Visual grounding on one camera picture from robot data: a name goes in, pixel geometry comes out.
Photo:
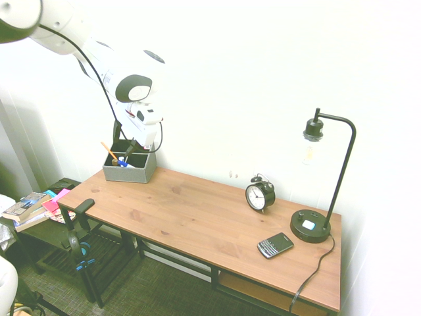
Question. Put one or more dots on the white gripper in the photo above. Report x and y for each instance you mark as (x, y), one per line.
(143, 131)

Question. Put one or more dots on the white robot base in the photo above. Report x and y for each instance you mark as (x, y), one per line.
(6, 283)

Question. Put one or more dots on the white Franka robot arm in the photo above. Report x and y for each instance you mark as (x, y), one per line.
(82, 42)

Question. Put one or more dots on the orange pencil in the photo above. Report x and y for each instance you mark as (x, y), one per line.
(108, 150)

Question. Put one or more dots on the blue white glue stick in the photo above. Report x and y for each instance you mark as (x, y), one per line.
(126, 163)

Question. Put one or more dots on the grey fabric desk organizer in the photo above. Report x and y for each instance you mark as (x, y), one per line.
(130, 172)

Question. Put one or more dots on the black headphone hook clamp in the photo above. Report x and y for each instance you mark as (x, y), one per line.
(84, 209)

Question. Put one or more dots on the pink notepad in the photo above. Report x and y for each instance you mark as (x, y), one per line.
(54, 202)

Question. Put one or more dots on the striped patterned book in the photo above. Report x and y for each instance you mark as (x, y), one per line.
(62, 217)

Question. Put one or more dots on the black and blue headphones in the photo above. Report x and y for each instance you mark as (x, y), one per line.
(80, 250)

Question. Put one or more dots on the stack of paperback books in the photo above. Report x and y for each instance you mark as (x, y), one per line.
(26, 210)

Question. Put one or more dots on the black side table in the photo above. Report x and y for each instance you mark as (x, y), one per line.
(59, 243)

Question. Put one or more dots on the black alarm clock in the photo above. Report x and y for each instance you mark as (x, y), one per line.
(260, 195)

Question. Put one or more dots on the black keypad phone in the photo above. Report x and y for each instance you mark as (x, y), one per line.
(274, 245)

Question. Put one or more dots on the black desk lamp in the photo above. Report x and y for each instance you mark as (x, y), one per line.
(309, 227)

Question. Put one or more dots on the wooden shelf under desk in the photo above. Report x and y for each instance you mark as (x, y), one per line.
(263, 294)

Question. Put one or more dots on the wrist camera with red mount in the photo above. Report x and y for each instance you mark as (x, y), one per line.
(146, 113)

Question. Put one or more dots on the wooden desk with black frame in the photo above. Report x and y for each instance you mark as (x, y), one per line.
(204, 217)

